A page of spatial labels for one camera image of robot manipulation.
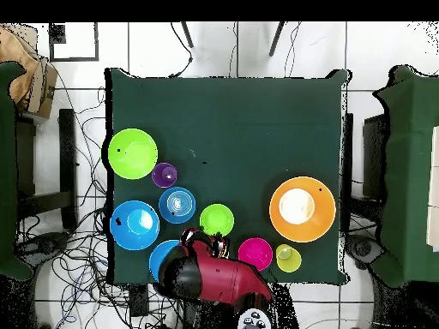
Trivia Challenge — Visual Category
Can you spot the black floor stand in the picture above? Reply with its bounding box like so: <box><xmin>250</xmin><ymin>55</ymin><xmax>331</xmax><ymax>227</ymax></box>
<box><xmin>15</xmin><ymin>108</ymin><xmax>79</xmax><ymax>230</ymax></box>

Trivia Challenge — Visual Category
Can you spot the black power brick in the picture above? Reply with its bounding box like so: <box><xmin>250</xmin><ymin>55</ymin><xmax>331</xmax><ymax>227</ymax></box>
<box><xmin>129</xmin><ymin>283</ymin><xmax>150</xmax><ymax>318</ymax></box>

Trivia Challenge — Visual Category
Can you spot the large blue bowl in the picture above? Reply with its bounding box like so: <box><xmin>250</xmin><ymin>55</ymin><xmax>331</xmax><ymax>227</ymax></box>
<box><xmin>109</xmin><ymin>200</ymin><xmax>161</xmax><ymax>252</ymax></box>
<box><xmin>148</xmin><ymin>239</ymin><xmax>181</xmax><ymax>284</ymax></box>

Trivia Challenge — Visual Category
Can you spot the black robot pedestal leg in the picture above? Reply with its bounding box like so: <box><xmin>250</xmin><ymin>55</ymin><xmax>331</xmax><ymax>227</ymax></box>
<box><xmin>16</xmin><ymin>230</ymin><xmax>71</xmax><ymax>265</ymax></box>
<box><xmin>344</xmin><ymin>232</ymin><xmax>387</xmax><ymax>272</ymax></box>

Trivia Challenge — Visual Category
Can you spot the large orange bowl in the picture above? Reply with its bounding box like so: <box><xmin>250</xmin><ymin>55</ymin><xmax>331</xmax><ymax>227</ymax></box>
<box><xmin>268</xmin><ymin>176</ymin><xmax>337</xmax><ymax>243</ymax></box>

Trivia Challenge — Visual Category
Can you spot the black box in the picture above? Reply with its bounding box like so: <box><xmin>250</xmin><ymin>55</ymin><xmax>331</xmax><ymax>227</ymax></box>
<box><xmin>362</xmin><ymin>114</ymin><xmax>390</xmax><ymax>200</ymax></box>

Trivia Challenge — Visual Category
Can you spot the dark green tablecloth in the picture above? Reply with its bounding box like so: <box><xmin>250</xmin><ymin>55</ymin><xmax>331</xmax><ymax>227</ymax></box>
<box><xmin>104</xmin><ymin>67</ymin><xmax>352</xmax><ymax>286</ymax></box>

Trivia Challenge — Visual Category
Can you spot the tangle of floor cables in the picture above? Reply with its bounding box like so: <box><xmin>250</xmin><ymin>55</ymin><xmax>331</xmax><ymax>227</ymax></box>
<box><xmin>15</xmin><ymin>78</ymin><xmax>181</xmax><ymax>329</ymax></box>

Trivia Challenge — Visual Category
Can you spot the cardboard box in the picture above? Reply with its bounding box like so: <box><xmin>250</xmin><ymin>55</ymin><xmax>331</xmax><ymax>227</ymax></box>
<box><xmin>0</xmin><ymin>23</ymin><xmax>58</xmax><ymax>119</ymax></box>

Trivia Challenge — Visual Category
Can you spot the small red bowl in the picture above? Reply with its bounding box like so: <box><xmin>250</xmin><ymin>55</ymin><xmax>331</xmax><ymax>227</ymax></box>
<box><xmin>238</xmin><ymin>236</ymin><xmax>274</xmax><ymax>272</ymax></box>

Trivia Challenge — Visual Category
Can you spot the black floor cable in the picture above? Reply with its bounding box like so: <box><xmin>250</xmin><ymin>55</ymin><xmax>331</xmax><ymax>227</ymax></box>
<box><xmin>169</xmin><ymin>21</ymin><xmax>194</xmax><ymax>79</ymax></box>

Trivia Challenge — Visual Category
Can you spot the translucent yellow-green cup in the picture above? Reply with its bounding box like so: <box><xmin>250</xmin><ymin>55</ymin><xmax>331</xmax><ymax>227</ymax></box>
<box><xmin>274</xmin><ymin>243</ymin><xmax>303</xmax><ymax>273</ymax></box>

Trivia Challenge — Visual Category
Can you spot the small blue ridged bowl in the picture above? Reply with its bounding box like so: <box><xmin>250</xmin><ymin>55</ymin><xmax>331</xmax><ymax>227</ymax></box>
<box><xmin>158</xmin><ymin>186</ymin><xmax>197</xmax><ymax>224</ymax></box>

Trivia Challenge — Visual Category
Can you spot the black tripod leg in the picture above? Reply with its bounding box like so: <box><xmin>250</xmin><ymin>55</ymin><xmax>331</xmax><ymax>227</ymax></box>
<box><xmin>268</xmin><ymin>21</ymin><xmax>286</xmax><ymax>57</ymax></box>
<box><xmin>180</xmin><ymin>21</ymin><xmax>195</xmax><ymax>49</ymax></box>

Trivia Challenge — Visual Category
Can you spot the small green bowl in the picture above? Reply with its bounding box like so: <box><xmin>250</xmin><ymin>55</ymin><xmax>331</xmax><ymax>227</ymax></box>
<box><xmin>199</xmin><ymin>203</ymin><xmax>235</xmax><ymax>237</ymax></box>

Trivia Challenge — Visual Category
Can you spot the black square floor frame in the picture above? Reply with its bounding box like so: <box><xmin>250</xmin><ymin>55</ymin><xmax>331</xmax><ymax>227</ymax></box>
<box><xmin>48</xmin><ymin>21</ymin><xmax>100</xmax><ymax>63</ymax></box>

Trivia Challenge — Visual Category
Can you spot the green cloth side table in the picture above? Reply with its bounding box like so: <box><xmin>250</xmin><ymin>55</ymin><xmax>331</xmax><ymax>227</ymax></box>
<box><xmin>372</xmin><ymin>64</ymin><xmax>439</xmax><ymax>288</ymax></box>
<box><xmin>0</xmin><ymin>61</ymin><xmax>34</xmax><ymax>283</ymax></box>

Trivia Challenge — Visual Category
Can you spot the large green bowl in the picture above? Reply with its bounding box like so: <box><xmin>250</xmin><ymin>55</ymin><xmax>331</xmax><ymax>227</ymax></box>
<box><xmin>107</xmin><ymin>128</ymin><xmax>159</xmax><ymax>181</ymax></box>

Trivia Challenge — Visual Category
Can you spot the purple cup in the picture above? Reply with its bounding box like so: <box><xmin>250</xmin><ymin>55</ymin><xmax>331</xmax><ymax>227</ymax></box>
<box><xmin>151</xmin><ymin>162</ymin><xmax>178</xmax><ymax>189</ymax></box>

